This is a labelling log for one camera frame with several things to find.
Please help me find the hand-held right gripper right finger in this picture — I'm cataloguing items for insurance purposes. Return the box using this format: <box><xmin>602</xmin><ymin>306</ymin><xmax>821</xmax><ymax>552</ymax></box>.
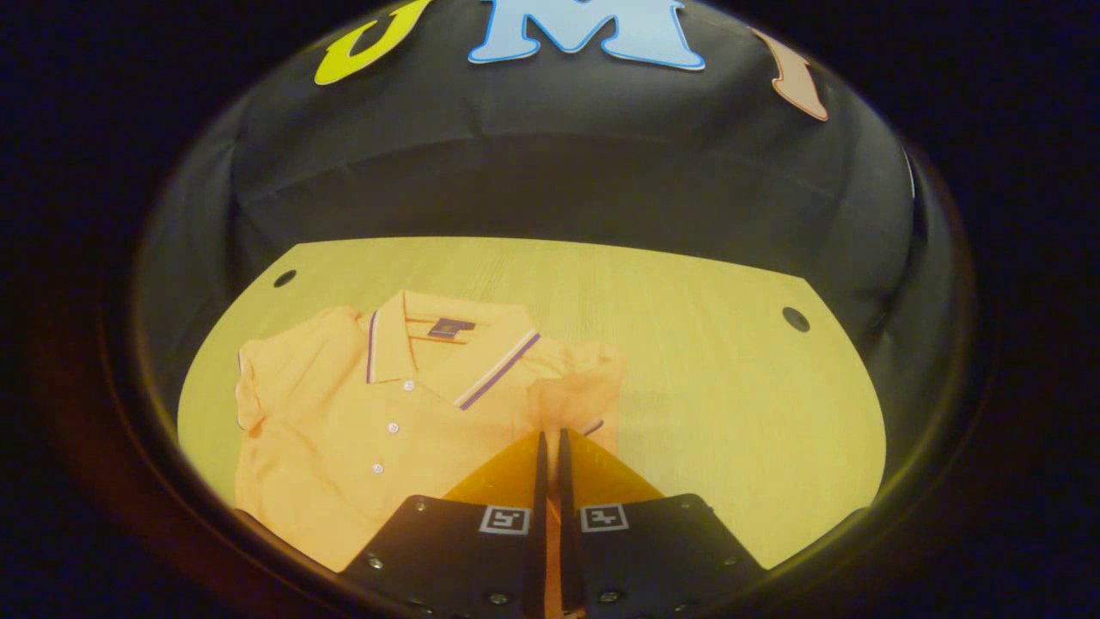
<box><xmin>558</xmin><ymin>427</ymin><xmax>768</xmax><ymax>619</ymax></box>

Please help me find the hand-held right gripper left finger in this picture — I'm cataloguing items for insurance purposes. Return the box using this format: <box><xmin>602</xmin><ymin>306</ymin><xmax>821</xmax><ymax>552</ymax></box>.
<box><xmin>339</xmin><ymin>430</ymin><xmax>550</xmax><ymax>619</ymax></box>

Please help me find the black backdrop cloth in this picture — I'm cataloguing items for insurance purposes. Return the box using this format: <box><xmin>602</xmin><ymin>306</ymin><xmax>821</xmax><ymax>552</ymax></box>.
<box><xmin>136</xmin><ymin>0</ymin><xmax>969</xmax><ymax>517</ymax></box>

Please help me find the orange collared T-shirt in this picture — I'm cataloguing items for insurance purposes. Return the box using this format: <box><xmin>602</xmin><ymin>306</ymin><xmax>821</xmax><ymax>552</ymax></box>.
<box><xmin>234</xmin><ymin>290</ymin><xmax>627</xmax><ymax>573</ymax></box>

